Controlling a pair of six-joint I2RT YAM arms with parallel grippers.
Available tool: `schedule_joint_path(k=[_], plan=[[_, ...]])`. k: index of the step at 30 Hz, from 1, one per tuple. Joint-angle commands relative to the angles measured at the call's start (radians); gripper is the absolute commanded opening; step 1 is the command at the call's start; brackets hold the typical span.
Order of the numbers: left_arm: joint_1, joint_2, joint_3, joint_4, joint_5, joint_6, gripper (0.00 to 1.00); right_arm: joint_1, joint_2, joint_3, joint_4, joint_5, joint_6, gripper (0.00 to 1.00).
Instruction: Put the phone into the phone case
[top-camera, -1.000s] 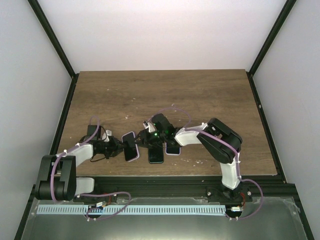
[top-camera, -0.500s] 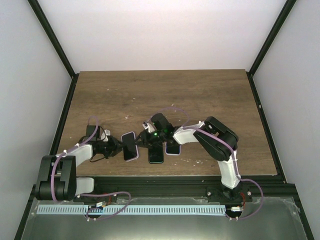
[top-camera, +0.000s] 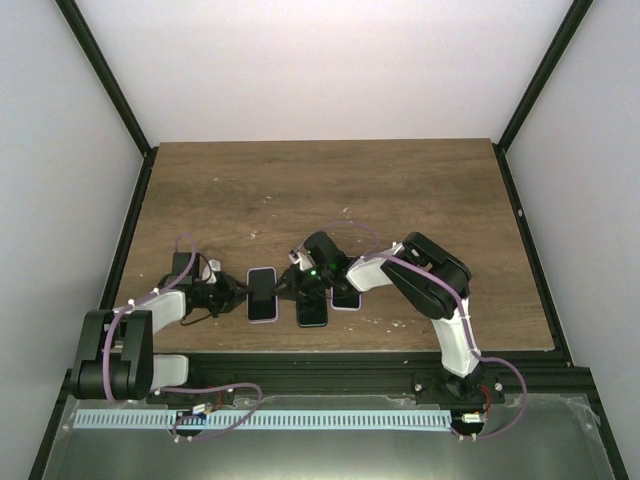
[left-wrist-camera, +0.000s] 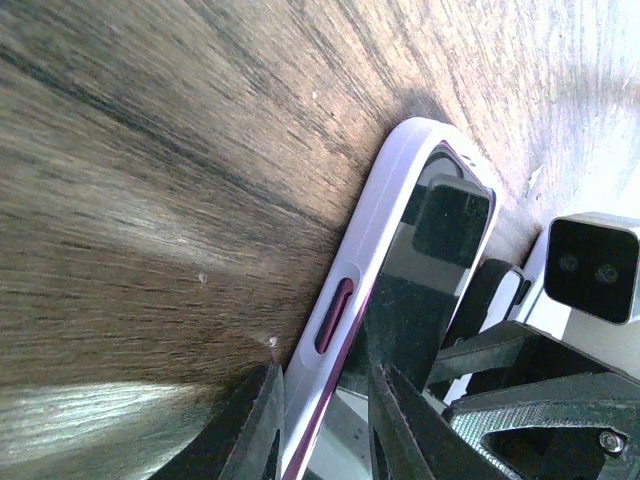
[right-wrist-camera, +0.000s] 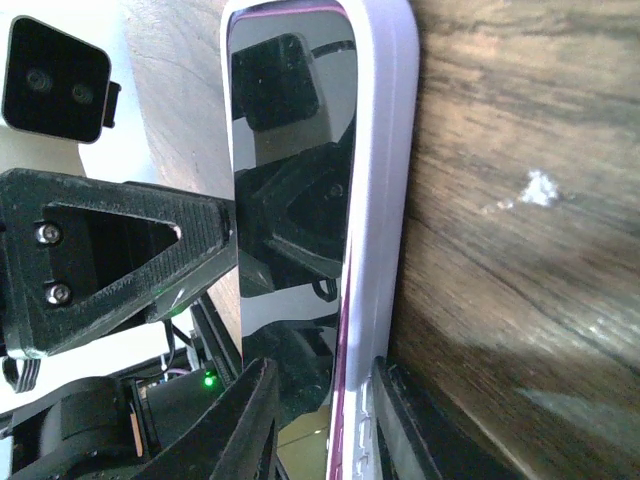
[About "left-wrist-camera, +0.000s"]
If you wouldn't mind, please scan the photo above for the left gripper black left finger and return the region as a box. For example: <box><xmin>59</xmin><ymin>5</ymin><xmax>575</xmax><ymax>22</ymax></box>
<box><xmin>152</xmin><ymin>364</ymin><xmax>284</xmax><ymax>479</ymax></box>

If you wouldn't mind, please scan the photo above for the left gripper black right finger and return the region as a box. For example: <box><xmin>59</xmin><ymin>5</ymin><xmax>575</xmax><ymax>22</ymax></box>
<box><xmin>368</xmin><ymin>363</ymin><xmax>515</xmax><ymax>479</ymax></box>

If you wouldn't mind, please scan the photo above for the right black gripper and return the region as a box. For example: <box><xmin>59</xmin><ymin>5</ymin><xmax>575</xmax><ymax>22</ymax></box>
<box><xmin>427</xmin><ymin>322</ymin><xmax>639</xmax><ymax>479</ymax></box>

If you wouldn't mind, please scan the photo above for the black phone with red edge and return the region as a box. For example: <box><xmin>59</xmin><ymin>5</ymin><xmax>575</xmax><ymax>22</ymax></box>
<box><xmin>287</xmin><ymin>142</ymin><xmax>499</xmax><ymax>480</ymax></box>

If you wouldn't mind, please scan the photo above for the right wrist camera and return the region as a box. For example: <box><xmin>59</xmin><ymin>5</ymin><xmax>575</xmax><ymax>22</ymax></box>
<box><xmin>509</xmin><ymin>212</ymin><xmax>639</xmax><ymax>359</ymax></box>

